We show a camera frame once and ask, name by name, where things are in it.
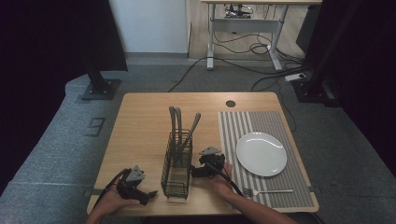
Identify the dark curtain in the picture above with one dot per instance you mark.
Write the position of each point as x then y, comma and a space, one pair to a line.
56, 37
367, 62

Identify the person's right hand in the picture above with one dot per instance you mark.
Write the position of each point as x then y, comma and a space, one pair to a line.
221, 183

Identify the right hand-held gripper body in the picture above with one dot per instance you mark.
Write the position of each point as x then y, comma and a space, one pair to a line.
212, 161

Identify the person's left hand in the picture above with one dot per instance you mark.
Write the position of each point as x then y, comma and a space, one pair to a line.
109, 202

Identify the white power strip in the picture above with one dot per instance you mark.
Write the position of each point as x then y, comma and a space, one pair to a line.
295, 76

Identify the black stand with base plate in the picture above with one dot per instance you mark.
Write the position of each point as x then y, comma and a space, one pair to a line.
314, 87
100, 87

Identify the white-legged desk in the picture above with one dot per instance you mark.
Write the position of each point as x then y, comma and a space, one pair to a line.
246, 25

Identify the white round plate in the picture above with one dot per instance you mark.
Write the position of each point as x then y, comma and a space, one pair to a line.
261, 154

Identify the metal cutlery piece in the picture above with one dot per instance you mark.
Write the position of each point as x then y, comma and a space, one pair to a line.
179, 124
172, 124
192, 127

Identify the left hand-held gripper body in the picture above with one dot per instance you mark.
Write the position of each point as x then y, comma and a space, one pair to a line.
128, 186

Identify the grey striped placemat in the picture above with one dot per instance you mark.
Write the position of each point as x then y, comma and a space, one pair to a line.
292, 130

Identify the floor outlet box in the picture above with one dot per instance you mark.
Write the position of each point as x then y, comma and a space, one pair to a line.
96, 126

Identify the device under desk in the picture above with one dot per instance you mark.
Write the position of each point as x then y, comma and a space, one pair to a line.
238, 11

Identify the metal fork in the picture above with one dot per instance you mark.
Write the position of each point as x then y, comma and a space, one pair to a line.
274, 191

